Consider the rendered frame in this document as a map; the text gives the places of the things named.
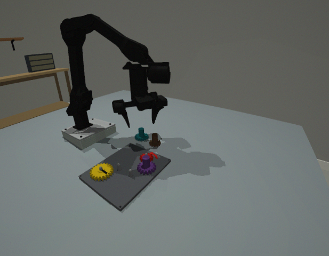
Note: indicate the yellow gear with black stripe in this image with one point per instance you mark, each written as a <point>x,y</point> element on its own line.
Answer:
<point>96,174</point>

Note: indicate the purple gear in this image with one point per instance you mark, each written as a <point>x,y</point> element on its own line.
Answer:
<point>146,166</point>

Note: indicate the brown gear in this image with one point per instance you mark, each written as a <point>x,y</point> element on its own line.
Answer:
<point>155,142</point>

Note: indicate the dark teal gear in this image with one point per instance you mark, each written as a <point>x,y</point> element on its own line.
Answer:
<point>141,136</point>

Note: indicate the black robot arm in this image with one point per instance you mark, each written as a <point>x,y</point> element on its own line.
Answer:
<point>74,32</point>

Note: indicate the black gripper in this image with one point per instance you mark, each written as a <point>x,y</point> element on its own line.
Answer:
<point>119,105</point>

